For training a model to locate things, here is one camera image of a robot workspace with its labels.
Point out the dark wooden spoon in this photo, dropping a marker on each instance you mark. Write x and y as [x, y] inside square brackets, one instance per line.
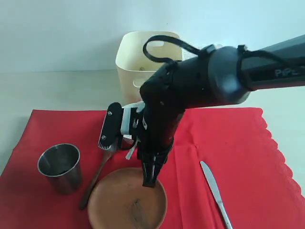
[107, 153]

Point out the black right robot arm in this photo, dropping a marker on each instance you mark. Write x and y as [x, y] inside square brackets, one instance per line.
[213, 77]

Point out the silver table knife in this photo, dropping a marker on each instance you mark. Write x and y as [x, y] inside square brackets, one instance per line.
[216, 193]

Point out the red table cloth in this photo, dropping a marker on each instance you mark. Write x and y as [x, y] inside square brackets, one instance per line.
[255, 184]

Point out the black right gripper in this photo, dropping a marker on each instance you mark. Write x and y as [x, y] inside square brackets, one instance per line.
[159, 123]

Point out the stainless steel cup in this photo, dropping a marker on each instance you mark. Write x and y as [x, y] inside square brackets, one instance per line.
[60, 164]

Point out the cream plastic storage bin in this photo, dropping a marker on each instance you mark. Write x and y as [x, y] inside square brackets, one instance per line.
[133, 67]

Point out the brown round plate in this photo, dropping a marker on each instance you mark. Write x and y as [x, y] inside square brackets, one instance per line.
[120, 201]

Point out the white perforated plastic basket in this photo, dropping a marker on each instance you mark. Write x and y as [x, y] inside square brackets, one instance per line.
[187, 55]

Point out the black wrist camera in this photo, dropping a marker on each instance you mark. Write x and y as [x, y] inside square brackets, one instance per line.
[119, 128]

